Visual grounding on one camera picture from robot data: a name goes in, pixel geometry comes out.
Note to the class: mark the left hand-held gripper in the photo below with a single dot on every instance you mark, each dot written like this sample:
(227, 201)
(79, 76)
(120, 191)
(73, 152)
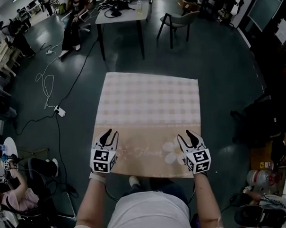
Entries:
(102, 160)

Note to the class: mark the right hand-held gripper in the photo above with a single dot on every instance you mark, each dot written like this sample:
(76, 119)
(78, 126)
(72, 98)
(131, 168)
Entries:
(198, 159)

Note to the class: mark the beige checked cloth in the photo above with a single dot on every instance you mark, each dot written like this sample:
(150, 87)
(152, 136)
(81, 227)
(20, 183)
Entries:
(147, 106)

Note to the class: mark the person's left forearm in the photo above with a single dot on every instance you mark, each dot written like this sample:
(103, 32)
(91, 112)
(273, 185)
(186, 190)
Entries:
(90, 203)

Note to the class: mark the person's right forearm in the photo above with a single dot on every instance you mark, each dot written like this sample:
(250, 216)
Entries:
(205, 198)

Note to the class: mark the white wristband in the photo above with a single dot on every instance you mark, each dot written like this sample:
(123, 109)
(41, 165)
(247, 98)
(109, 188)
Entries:
(96, 177)

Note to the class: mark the person's white shoe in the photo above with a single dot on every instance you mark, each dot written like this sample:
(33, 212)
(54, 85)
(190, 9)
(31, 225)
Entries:
(134, 181)

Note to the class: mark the person's dark trousers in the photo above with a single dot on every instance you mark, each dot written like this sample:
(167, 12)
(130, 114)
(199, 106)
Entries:
(169, 186)

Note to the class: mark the white power strip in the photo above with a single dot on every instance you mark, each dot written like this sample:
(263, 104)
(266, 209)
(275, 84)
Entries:
(60, 111)
(49, 52)

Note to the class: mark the flat cardboard box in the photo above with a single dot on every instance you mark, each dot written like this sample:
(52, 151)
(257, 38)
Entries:
(258, 155)

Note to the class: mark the black bag pile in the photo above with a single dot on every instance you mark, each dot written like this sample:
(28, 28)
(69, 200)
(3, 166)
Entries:
(259, 122)

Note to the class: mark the large clear water bottle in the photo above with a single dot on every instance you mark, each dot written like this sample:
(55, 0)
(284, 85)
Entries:
(259, 177)

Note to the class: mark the black waist device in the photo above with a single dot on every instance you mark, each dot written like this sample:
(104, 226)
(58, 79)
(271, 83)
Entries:
(195, 221)

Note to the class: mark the person's white shirt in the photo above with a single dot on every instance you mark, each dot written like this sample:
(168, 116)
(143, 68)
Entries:
(149, 214)

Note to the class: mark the white adhesive patch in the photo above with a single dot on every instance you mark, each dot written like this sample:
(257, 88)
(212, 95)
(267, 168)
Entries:
(219, 221)

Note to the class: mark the small black bag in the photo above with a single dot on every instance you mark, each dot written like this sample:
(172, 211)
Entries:
(279, 152)

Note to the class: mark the black backpack unit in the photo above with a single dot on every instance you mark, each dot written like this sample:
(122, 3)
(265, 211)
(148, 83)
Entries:
(249, 215)

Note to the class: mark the round white table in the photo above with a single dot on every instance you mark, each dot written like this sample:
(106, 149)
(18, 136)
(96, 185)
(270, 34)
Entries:
(10, 145)

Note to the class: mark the small clear bottle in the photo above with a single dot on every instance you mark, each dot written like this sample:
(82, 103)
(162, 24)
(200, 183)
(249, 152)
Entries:
(0, 147)

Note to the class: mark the grey chair black legs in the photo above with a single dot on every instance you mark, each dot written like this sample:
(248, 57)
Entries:
(179, 18)

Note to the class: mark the grey table black legs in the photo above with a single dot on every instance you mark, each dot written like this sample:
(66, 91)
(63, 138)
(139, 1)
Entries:
(122, 16)

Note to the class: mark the white office chair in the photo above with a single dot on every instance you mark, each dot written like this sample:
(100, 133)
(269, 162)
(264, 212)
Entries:
(84, 15)

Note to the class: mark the white vanity desk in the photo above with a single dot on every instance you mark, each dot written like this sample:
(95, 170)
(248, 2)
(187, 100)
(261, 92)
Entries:
(3, 58)

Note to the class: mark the clear bottle yellow liquid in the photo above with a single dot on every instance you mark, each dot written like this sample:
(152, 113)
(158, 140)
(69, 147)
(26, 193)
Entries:
(139, 7)

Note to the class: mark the open cardboard box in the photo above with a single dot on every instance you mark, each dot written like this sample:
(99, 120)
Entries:
(188, 5)

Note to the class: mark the coat rack with clothes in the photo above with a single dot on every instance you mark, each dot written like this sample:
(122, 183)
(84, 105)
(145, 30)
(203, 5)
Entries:
(234, 8)

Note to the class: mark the white paper sheets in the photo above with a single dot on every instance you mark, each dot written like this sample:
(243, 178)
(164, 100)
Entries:
(282, 31)

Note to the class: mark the glass board panel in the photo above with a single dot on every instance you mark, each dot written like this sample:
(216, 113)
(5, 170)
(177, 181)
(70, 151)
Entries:
(263, 9)

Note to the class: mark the olive stand frame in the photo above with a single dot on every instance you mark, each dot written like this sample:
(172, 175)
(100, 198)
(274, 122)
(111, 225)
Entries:
(33, 152)

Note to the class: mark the black metal frame chair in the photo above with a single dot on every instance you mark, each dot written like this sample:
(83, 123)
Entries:
(52, 202)

